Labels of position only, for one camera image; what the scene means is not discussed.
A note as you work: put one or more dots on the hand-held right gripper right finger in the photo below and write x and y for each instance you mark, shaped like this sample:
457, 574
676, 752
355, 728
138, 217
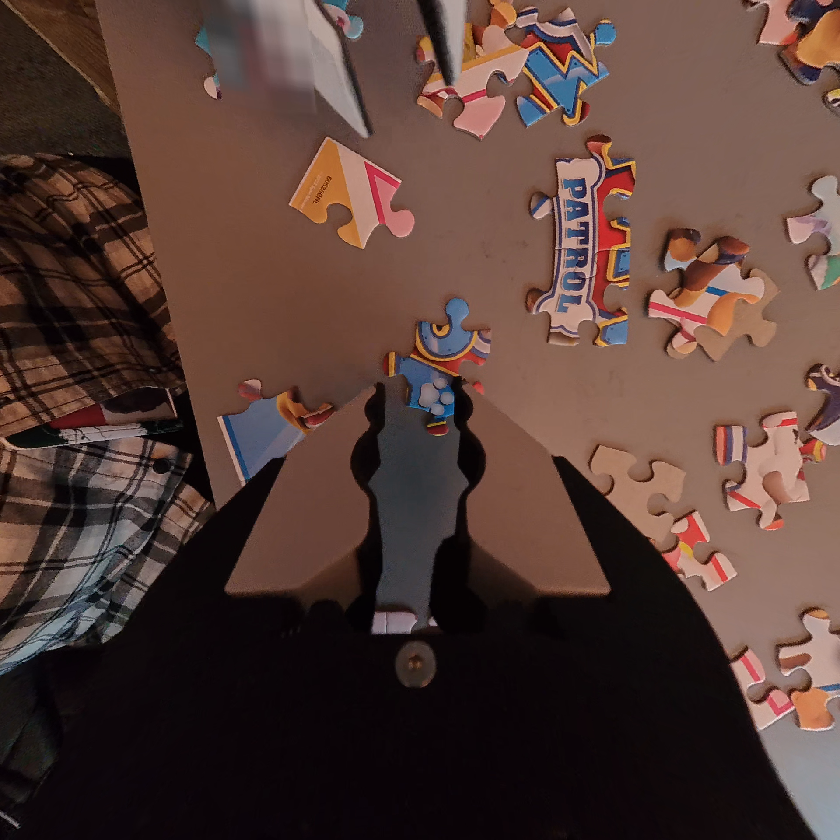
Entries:
531, 525

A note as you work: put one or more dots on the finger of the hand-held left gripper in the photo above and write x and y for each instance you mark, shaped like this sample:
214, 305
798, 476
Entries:
334, 72
449, 33

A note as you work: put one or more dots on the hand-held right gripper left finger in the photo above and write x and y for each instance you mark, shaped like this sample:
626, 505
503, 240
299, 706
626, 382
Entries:
295, 525

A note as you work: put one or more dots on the teal husky dog puzzle section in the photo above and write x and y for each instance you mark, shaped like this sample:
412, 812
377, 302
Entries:
351, 23

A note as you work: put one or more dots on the yellow white pink puzzle piece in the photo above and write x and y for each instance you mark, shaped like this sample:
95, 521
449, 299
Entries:
472, 92

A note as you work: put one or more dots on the brown cardboard puzzle piece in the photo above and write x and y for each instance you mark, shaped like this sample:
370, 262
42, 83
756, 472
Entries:
636, 479

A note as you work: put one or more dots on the blue yellow zigzag puzzle piece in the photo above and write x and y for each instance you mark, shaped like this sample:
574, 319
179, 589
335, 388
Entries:
558, 79

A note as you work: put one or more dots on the yellow pink corner puzzle piece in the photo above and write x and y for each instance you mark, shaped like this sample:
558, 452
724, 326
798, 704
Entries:
334, 190

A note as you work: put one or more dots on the blue paw print puzzle piece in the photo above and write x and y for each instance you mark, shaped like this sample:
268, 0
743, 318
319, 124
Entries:
436, 367

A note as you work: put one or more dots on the PATROL logo puzzle section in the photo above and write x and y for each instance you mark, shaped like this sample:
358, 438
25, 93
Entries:
584, 197

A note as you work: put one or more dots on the white banner logo puzzle piece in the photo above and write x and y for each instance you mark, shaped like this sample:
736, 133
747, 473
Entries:
571, 295

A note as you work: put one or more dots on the blue white red-striped puzzle piece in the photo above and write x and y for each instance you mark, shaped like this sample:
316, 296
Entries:
761, 695

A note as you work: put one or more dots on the grey desk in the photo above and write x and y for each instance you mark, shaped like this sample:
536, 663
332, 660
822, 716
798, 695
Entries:
262, 315

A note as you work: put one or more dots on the blue sky puzzle section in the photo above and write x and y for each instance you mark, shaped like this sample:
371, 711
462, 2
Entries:
262, 433

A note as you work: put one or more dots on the white orange brown puzzle piece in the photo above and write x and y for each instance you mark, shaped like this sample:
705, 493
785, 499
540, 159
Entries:
702, 295

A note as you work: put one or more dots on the plaid clothing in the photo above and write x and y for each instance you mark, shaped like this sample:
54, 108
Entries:
79, 328

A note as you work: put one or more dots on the tan face-down puzzle piece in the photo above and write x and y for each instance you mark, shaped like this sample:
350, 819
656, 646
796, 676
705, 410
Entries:
754, 321

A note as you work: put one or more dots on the brown dog navy puzzle piece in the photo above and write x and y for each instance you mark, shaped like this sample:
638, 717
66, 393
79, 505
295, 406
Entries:
825, 407

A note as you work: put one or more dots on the pink badge puzzle piece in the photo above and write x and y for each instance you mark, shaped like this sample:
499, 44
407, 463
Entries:
771, 23

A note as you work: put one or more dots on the orange paw navy puzzle piece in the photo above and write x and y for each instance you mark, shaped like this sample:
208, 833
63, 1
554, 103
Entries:
817, 39

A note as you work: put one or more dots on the white purple teal puzzle piece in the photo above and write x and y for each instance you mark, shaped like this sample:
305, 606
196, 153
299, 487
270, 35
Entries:
823, 223

